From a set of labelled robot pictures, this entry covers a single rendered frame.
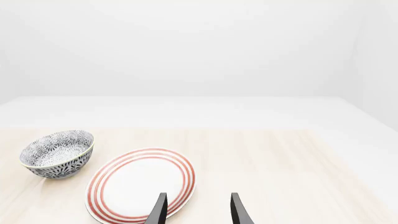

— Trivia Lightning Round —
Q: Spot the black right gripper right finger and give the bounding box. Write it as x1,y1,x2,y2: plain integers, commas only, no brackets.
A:
230,192,256,224

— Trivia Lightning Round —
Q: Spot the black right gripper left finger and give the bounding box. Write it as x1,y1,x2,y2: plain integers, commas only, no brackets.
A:
144,192,169,224

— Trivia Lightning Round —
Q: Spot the white plate with red rings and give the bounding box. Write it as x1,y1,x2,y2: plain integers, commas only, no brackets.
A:
84,147,197,224

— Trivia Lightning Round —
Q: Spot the blue patterned bowl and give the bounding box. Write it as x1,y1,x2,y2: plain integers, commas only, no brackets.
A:
19,129,95,180

